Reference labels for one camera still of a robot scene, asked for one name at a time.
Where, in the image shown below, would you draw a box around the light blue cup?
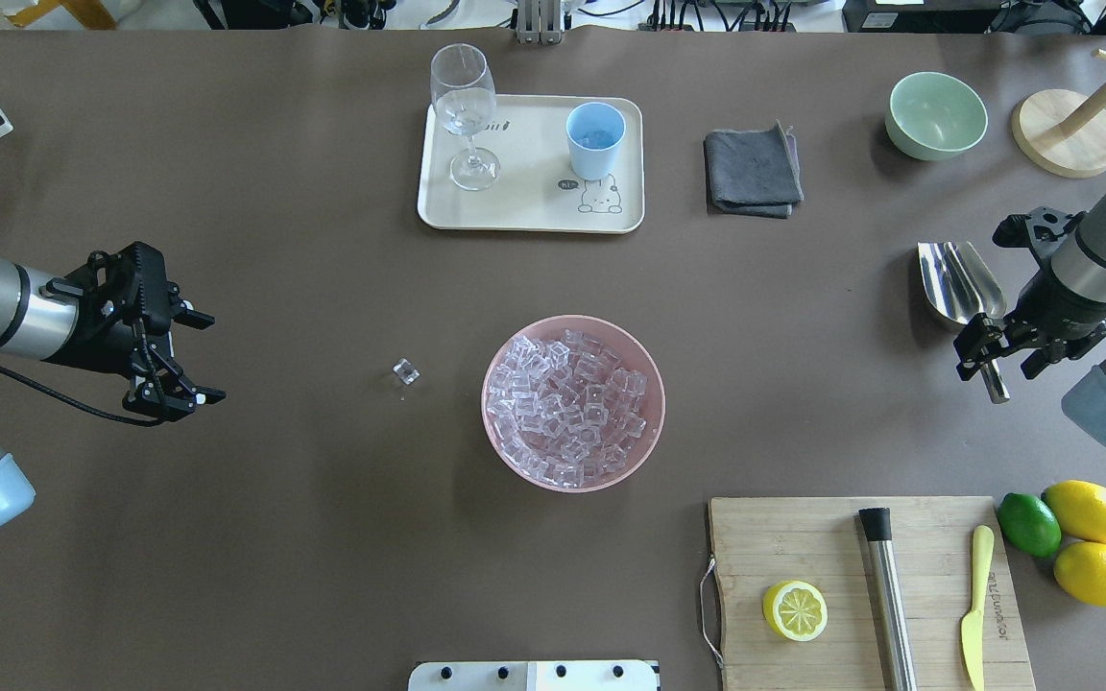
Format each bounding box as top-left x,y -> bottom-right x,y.
565,101 -> 627,180

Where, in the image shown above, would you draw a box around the wooden glass stand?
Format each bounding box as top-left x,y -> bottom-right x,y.
1010,48 -> 1106,179

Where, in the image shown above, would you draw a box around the loose ice cube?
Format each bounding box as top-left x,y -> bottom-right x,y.
392,358 -> 421,386

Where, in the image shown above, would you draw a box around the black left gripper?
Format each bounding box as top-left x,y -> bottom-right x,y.
42,242 -> 227,425

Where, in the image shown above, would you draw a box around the pink bowl of ice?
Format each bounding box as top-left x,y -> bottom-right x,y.
480,315 -> 664,493

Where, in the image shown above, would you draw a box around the yellow lemon upper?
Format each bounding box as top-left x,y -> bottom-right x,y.
1041,478 -> 1106,545

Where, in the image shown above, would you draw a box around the cream serving tray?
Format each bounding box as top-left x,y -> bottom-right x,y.
417,93 -> 645,233

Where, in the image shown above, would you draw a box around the yellow plastic knife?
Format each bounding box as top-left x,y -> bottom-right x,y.
958,524 -> 995,690

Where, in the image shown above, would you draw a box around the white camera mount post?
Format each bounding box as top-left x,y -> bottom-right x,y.
407,659 -> 661,690

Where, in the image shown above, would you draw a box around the half lemon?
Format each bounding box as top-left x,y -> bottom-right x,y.
762,579 -> 830,642

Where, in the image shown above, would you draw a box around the clear wine glass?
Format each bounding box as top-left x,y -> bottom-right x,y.
430,43 -> 500,191

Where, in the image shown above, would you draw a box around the wooden cutting board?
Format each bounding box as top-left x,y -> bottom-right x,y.
709,498 -> 998,690

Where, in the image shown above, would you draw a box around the yellow lemon lower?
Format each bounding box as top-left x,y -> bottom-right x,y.
1053,541 -> 1106,608

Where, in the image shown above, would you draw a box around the green lime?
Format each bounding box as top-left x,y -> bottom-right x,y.
997,491 -> 1063,559

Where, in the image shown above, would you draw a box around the metal muddler black tip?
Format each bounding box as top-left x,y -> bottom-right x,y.
857,507 -> 919,690

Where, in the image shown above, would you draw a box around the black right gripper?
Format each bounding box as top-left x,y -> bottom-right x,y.
954,208 -> 1106,381

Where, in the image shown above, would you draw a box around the grey folded cloth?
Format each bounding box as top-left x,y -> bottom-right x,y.
705,122 -> 805,219

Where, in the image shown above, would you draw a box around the yellow lemon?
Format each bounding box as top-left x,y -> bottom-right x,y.
1053,541 -> 1106,608
1041,478 -> 1106,545

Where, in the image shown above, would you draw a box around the green bowl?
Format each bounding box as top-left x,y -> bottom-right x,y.
885,73 -> 989,161

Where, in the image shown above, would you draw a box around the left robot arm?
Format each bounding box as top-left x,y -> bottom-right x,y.
0,242 -> 227,528

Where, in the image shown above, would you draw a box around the aluminium frame post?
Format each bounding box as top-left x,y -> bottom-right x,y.
515,0 -> 565,45

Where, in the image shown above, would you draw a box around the metal ice scoop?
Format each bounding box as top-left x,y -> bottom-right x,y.
917,241 -> 1011,405

